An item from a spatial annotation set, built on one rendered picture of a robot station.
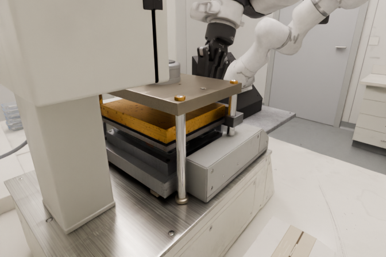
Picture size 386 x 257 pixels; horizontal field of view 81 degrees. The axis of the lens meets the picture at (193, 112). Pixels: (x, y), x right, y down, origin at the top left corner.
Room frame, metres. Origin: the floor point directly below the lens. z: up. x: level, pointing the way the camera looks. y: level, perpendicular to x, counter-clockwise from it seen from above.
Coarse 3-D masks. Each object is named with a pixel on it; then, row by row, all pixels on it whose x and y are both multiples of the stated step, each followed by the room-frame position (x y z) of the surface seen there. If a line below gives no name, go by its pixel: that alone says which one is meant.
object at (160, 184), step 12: (108, 144) 0.44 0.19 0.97; (108, 156) 0.42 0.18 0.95; (120, 156) 0.39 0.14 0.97; (132, 156) 0.39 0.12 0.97; (132, 168) 0.36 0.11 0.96; (144, 168) 0.35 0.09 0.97; (144, 180) 0.34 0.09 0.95; (156, 180) 0.32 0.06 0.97; (168, 180) 0.31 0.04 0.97; (156, 192) 0.32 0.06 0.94; (168, 192) 0.31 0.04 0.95
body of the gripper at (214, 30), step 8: (208, 24) 0.60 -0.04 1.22; (216, 24) 0.58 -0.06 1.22; (224, 24) 0.58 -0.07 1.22; (208, 32) 0.59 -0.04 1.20; (216, 32) 0.57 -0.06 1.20; (224, 32) 0.57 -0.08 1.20; (232, 32) 0.58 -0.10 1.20; (208, 40) 0.58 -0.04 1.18; (216, 40) 0.58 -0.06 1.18; (224, 40) 0.58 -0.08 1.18; (232, 40) 0.58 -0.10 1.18; (216, 48) 0.58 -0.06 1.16; (224, 48) 0.61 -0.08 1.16
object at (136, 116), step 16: (112, 112) 0.42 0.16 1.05; (128, 112) 0.40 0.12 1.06; (144, 112) 0.40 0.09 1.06; (160, 112) 0.40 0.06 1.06; (192, 112) 0.40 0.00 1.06; (208, 112) 0.40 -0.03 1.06; (224, 112) 0.45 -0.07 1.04; (128, 128) 0.39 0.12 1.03; (144, 128) 0.36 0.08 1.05; (160, 128) 0.33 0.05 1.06; (192, 128) 0.37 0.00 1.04; (208, 128) 0.40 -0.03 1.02; (160, 144) 0.33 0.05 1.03
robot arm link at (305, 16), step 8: (304, 0) 1.00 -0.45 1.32; (296, 8) 1.01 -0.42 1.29; (304, 8) 0.97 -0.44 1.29; (312, 8) 0.95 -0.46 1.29; (296, 16) 0.99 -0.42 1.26; (304, 16) 0.97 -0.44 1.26; (312, 16) 0.95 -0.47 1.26; (320, 16) 0.95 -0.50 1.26; (296, 24) 1.00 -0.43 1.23; (304, 24) 0.98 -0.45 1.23; (312, 24) 0.97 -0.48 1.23; (296, 32) 1.02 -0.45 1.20; (304, 32) 1.00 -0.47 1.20; (288, 40) 1.04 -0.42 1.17; (296, 40) 1.03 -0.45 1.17; (280, 48) 1.06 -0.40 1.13; (288, 48) 1.06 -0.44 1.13; (296, 48) 1.07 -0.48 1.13
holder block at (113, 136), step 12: (108, 132) 0.45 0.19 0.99; (216, 132) 0.45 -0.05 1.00; (120, 144) 0.42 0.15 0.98; (132, 144) 0.39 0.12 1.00; (192, 144) 0.39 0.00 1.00; (204, 144) 0.40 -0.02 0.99; (144, 156) 0.37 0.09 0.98; (156, 156) 0.35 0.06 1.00; (156, 168) 0.34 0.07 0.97; (168, 168) 0.33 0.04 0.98
